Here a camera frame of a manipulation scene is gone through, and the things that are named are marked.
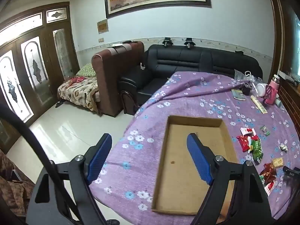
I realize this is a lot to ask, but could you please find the green patterned pillow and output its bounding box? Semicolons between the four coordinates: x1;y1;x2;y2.
77;63;96;77

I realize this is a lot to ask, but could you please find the black leather sofa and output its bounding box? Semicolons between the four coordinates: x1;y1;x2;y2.
118;44;263;116

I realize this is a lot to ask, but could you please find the dark red foil snack packet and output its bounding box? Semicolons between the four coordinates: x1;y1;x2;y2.
259;163;277;179

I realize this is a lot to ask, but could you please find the window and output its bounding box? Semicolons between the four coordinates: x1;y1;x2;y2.
290;9;300;76

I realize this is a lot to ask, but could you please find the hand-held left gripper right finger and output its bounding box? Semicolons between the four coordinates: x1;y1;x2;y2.
186;133;273;225

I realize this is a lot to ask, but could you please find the red snack packet cartoon print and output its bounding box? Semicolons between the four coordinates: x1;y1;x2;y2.
236;135;249;152

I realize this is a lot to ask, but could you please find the white round container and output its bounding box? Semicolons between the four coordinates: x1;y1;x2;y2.
255;83;269;98

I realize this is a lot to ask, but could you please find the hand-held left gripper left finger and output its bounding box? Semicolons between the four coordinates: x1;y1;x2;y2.
28;133;113;225

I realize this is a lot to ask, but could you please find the brown armchair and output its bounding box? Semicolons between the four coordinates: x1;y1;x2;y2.
91;41;145;118

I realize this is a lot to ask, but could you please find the red and white small packet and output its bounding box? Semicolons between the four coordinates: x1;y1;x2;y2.
264;180;276;196

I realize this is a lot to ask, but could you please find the small wall calendar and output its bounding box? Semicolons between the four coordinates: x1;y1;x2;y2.
97;19;110;35

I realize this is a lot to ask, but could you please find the cardboard tray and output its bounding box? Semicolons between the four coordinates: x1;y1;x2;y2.
151;115;238;215

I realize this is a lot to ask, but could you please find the black cable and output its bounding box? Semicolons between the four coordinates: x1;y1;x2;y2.
0;103;81;225

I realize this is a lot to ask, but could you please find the brown patterned sofa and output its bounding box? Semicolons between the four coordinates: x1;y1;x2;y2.
0;143;36;217

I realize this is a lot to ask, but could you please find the clear plastic bag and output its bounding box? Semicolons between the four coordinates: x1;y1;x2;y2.
234;69;257;83

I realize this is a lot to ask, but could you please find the pink bottle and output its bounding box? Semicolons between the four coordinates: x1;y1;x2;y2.
264;74;281;105

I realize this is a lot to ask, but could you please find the green booklet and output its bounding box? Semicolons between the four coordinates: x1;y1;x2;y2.
231;89;247;102

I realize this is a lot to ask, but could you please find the wooden door with glass panels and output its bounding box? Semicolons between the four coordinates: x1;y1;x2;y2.
0;2;80;154

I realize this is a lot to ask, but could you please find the cream flat ruler box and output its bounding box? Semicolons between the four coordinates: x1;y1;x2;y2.
250;95;268;114

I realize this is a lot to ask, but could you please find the purple floral tablecloth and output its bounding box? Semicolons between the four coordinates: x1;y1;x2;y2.
89;71;300;225

